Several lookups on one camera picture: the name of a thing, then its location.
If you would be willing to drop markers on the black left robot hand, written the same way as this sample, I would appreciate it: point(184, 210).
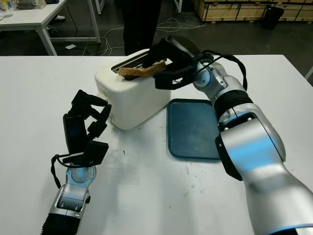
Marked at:
point(74, 132)

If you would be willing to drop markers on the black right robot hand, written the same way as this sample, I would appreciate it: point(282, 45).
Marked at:
point(176, 51)

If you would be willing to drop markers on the brown toast bread slice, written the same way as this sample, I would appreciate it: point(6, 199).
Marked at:
point(137, 71)

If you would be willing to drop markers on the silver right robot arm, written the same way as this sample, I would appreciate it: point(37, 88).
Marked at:
point(256, 159)

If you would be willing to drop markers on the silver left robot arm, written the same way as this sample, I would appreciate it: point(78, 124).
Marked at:
point(71, 200)

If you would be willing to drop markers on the white two-slot toaster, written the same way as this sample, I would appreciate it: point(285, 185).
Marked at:
point(137, 102)

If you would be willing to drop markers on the dark teal plastic tray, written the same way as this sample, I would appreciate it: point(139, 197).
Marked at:
point(193, 127)

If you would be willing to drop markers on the wooden crates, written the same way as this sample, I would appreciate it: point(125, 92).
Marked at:
point(244, 9)

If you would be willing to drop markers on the white paper sheet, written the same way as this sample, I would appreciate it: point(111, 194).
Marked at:
point(70, 46)

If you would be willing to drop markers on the black trash bin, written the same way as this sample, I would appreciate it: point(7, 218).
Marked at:
point(272, 18)

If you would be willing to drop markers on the white background desk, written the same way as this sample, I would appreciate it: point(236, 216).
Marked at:
point(29, 17)

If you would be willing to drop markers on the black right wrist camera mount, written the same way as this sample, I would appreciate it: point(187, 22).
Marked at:
point(171, 79)

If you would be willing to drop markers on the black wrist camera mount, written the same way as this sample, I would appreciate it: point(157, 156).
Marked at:
point(95, 153)
point(171, 79)

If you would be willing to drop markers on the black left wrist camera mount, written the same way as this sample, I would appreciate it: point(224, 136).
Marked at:
point(95, 153)

